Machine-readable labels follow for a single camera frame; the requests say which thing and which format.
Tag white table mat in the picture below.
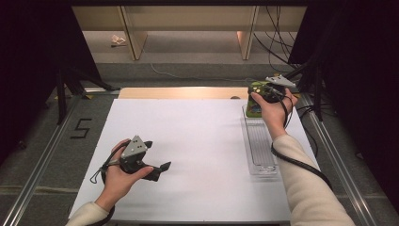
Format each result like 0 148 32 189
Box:
68 98 321 223

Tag light wooden table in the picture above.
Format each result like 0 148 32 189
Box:
118 87 252 100

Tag clear plastic tray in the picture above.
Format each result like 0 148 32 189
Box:
241 104 280 176

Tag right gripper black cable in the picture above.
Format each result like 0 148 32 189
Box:
270 89 334 191

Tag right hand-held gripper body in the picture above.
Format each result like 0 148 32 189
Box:
250 74 297 104

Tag metal floor rail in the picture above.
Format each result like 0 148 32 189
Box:
0 88 121 226
299 93 379 226

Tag black hanging cable bundle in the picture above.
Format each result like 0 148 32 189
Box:
253 5 303 74

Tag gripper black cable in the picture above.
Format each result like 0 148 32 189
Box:
88 142 127 226
270 89 334 191

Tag green cartoon phone case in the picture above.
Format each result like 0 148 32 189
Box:
245 80 271 119

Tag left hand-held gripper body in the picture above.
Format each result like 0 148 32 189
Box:
118 135 155 176

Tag black tripod stand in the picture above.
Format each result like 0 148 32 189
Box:
55 62 121 126
283 60 327 121

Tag grey lanyard cord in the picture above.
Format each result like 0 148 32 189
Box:
89 161 121 185

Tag dark curtain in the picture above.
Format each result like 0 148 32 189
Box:
0 0 102 164
287 0 399 215

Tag light wooden desk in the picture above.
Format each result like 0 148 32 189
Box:
71 5 308 61

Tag person's left hand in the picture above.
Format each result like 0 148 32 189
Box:
95 138 155 213

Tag crumpled white paper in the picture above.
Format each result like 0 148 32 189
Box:
110 34 127 48

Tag black floor cable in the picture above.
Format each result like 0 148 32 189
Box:
295 103 326 158

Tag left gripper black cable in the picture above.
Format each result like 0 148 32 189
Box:
88 142 127 226

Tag person's right hand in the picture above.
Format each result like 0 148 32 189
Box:
249 88 299 141

